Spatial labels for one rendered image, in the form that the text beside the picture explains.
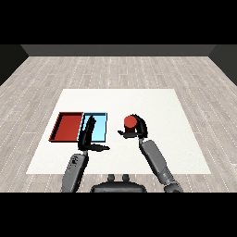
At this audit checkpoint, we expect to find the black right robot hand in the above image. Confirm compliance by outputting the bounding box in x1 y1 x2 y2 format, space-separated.
117 114 149 140

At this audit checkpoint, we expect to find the shallow light blue open box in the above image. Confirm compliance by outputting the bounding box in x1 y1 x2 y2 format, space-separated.
78 112 108 143

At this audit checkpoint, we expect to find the small red can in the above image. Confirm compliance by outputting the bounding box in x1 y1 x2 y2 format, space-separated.
123 115 138 134

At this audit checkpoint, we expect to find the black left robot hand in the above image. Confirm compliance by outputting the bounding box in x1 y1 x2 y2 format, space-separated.
77 115 111 153

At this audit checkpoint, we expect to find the dark grey robot body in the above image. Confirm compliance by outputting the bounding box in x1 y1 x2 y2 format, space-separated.
90 174 148 193

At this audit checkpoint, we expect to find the shallow red open box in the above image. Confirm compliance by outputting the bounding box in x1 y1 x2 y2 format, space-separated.
48 111 84 143

